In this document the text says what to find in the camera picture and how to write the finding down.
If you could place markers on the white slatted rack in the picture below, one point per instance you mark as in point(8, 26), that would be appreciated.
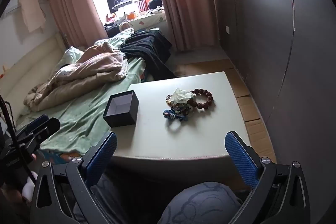
point(141, 6)

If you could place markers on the pink blanket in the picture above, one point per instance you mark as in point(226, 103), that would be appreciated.
point(86, 69)

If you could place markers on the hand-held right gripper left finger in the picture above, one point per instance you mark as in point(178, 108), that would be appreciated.
point(102, 158)

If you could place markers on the flattened cardboard sheets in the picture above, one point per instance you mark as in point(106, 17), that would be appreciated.
point(252, 113)

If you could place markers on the white low table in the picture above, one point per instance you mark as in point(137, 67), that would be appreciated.
point(157, 140)

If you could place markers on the white padded headboard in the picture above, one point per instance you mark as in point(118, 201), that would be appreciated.
point(31, 66)

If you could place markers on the green bed sheet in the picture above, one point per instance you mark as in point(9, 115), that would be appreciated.
point(86, 113)

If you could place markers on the black knit blanket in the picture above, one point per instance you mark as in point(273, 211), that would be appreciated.
point(147, 48)

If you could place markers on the leaf print window seat cushion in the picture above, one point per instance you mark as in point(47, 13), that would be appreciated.
point(147, 19)

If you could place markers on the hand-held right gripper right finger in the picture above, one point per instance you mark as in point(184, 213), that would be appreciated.
point(241, 158)

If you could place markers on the white wall socket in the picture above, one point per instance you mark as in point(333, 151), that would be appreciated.
point(227, 29)

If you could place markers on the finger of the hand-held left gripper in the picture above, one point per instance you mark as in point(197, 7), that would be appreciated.
point(47, 128)
point(36, 121)

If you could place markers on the person's grey patterned pants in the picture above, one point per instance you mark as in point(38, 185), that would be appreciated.
point(199, 203)

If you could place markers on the pink curtain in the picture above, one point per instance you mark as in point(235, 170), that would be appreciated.
point(71, 3)
point(183, 3)

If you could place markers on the black round cushion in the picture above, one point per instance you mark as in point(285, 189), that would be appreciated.
point(155, 3)

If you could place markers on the black jewelry box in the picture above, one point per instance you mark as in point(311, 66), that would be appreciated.
point(123, 116)

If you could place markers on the dark brown wardrobe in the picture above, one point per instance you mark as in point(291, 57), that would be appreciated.
point(262, 29)

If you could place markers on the beige hanging towel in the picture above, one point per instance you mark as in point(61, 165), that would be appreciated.
point(31, 11)

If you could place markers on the small orange container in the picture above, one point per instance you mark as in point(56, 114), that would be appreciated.
point(130, 14)

